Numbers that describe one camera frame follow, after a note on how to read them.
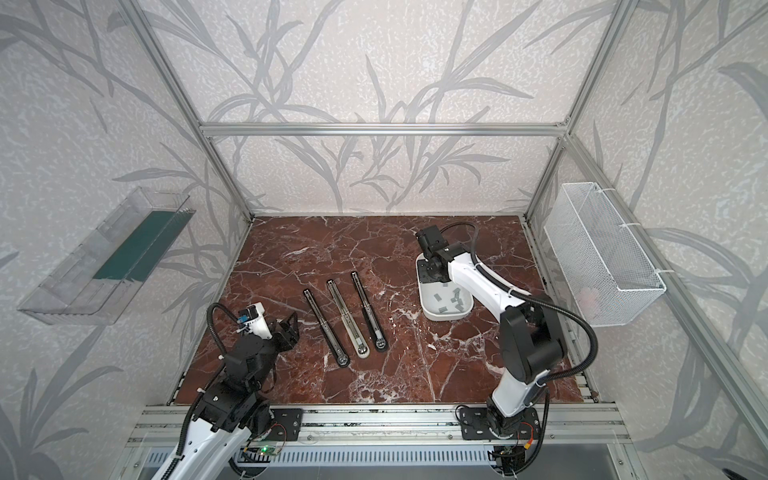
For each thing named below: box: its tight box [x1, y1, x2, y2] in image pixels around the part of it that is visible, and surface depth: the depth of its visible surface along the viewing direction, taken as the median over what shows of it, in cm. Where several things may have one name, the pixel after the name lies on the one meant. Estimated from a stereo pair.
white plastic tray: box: [415, 252, 474, 321], surface depth 98 cm
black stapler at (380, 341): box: [351, 271, 388, 352], surface depth 92 cm
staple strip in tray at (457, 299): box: [450, 287, 464, 312], surface depth 98 cm
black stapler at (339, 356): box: [303, 288, 350, 368], surface depth 90 cm
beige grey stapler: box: [326, 279, 371, 359], surface depth 91 cm
